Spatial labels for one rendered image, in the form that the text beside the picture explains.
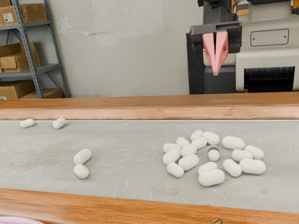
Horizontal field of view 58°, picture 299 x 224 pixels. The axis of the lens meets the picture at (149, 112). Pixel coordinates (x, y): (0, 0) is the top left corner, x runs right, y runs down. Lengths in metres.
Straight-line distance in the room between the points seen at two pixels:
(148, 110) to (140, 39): 2.02
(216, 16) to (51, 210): 0.46
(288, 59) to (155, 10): 1.72
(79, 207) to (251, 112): 0.41
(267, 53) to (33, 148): 0.79
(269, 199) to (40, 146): 0.45
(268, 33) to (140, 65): 1.79
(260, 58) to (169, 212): 0.79
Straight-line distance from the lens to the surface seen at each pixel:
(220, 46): 0.55
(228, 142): 0.49
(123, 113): 0.67
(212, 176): 0.40
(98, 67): 2.88
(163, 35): 2.57
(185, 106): 0.63
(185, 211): 0.33
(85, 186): 0.45
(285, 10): 1.09
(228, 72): 1.35
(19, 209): 0.40
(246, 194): 0.40
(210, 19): 0.60
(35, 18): 2.85
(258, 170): 0.43
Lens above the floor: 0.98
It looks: 21 degrees down
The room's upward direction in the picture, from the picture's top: 7 degrees counter-clockwise
